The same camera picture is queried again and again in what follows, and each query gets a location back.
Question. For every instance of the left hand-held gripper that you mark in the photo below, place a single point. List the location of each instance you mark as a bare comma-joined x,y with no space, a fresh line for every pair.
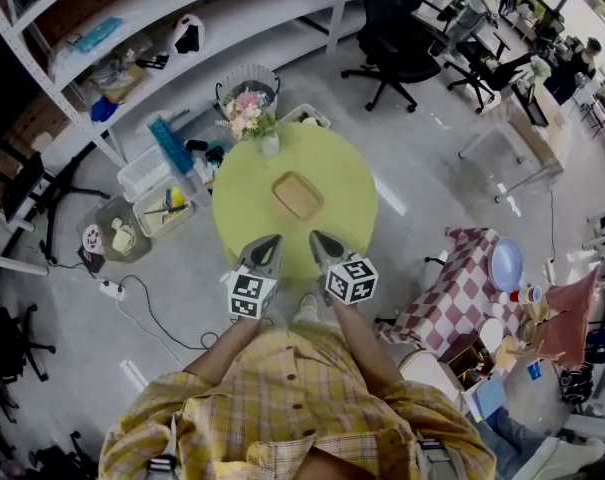
252,293

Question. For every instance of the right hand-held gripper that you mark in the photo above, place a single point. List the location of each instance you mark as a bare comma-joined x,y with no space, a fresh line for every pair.
352,280

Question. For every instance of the rectangular wooden tray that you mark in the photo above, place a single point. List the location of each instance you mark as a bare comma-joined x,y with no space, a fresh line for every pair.
297,195

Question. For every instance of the person's left forearm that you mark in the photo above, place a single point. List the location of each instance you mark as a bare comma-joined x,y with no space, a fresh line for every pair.
227,350

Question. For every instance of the person's right forearm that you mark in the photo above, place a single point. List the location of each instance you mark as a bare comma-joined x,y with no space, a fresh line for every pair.
364,348

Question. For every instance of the person's white shoe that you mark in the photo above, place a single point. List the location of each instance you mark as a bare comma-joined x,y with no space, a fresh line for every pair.
306,309

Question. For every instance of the round green table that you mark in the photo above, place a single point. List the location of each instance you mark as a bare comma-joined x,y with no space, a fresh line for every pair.
242,198

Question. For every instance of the white vase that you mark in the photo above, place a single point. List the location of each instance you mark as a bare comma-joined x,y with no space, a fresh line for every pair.
270,145

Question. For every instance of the white plastic bin with tools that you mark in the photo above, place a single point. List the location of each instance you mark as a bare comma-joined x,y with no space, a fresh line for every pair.
157,218

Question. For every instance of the red checkered cloth table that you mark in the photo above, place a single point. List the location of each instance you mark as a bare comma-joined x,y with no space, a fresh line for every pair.
447,298

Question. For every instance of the person's yellow plaid shirt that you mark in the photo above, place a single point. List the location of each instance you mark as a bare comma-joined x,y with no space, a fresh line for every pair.
282,403

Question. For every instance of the pink flower bouquet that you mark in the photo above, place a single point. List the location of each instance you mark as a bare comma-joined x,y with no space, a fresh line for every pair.
247,113

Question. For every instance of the long blue box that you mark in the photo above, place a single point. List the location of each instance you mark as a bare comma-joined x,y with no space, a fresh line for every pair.
171,145

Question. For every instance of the white lattice basket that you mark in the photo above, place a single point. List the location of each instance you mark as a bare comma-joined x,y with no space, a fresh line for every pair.
141,170

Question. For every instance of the white round stool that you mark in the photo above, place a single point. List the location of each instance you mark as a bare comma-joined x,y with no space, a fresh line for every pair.
427,373

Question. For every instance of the white power strip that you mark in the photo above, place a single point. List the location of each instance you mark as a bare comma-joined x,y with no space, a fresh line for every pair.
112,289

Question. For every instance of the brown cardboard box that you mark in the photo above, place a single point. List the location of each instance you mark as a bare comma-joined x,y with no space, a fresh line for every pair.
457,358

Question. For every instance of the white tape spool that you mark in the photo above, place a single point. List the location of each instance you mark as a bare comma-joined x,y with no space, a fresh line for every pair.
93,239

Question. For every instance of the small black box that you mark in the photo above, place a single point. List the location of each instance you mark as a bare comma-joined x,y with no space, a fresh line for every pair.
89,263

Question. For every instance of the pale blue plate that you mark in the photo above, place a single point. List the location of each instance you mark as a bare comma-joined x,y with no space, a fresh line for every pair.
506,265

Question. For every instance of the red cup stack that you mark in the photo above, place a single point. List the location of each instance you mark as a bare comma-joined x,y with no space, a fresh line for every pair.
524,294

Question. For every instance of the blue notebook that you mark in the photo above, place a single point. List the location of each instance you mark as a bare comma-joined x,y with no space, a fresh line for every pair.
488,397

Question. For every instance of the blue cloth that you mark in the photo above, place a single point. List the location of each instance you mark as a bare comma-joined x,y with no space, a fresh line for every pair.
103,110

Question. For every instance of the cardboard box in plastic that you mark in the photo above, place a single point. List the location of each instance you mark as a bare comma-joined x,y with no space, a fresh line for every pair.
122,83

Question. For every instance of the white desk with wooden top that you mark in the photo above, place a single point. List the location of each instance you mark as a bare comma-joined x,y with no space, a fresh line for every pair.
534,148

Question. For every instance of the large black office chair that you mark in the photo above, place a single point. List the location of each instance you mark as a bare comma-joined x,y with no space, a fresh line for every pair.
394,33

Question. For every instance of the black and white bag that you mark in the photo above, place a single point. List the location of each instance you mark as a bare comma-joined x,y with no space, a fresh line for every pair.
188,35

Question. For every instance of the small black office chair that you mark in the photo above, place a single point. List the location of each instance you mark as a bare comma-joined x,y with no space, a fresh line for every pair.
482,70

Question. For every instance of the white metal shelf rack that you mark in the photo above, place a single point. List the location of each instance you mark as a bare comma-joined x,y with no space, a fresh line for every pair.
232,18

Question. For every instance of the pink cloth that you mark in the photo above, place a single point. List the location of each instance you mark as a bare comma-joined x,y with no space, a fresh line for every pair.
569,323

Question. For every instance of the black swivel chair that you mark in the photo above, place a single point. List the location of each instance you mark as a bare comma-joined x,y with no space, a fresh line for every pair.
4,340

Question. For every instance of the teal packet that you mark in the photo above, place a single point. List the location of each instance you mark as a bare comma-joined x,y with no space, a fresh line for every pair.
98,34

